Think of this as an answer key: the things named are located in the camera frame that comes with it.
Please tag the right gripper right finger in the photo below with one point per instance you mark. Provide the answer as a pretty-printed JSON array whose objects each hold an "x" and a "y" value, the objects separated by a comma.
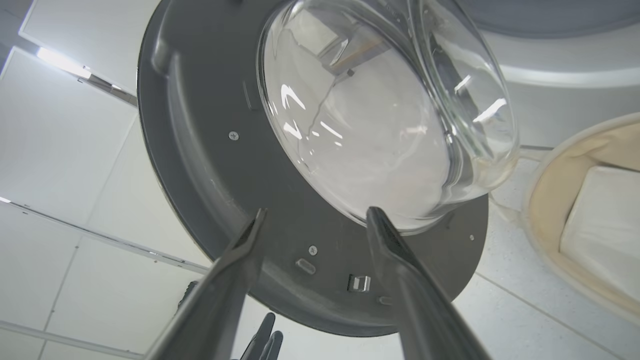
[{"x": 420, "y": 300}]

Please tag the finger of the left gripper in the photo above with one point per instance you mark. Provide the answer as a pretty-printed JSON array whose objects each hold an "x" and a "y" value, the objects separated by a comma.
[
  {"x": 260, "y": 340},
  {"x": 274, "y": 347}
]

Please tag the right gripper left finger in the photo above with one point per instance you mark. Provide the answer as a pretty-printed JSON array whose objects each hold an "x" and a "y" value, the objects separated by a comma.
[{"x": 215, "y": 300}]

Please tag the grey washing machine glass door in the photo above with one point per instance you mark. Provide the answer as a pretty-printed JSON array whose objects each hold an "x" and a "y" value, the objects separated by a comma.
[{"x": 210, "y": 165}]

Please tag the cream fabric laundry basket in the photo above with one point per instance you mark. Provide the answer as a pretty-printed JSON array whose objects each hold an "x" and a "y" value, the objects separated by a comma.
[{"x": 545, "y": 210}]

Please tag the white washing machine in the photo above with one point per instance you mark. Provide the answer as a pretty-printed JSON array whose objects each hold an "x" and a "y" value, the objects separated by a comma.
[{"x": 560, "y": 75}]

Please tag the ceiling light strip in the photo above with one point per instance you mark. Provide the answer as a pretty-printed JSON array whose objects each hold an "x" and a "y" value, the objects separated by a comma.
[{"x": 62, "y": 62}]

